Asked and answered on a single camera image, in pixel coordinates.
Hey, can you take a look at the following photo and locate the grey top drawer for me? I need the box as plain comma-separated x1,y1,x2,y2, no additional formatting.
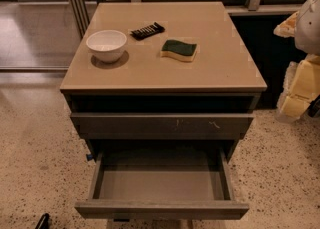
71,113,253,140

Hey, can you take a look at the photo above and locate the green and yellow sponge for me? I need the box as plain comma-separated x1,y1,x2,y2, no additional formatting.
160,39,197,62

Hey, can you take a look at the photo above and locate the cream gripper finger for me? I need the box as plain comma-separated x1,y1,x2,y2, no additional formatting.
273,12,299,38
278,54,320,119

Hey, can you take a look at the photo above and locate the open grey middle drawer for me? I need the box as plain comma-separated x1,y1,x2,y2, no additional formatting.
75,148,249,220

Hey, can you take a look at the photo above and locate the white ceramic bowl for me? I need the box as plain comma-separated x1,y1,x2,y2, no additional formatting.
86,30,127,63

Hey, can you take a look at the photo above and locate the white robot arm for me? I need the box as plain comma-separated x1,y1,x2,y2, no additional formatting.
274,0,320,123

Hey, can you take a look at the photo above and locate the blue cabinet knob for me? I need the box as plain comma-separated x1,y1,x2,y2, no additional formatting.
86,154,93,161

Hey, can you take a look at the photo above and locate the black snack bar wrapper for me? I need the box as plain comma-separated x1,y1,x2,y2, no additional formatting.
131,22,165,41

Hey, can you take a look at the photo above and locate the black object on floor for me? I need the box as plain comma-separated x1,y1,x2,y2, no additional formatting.
35,213,50,229

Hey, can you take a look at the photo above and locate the grey drawer cabinet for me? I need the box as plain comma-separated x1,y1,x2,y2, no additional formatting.
59,1,268,229

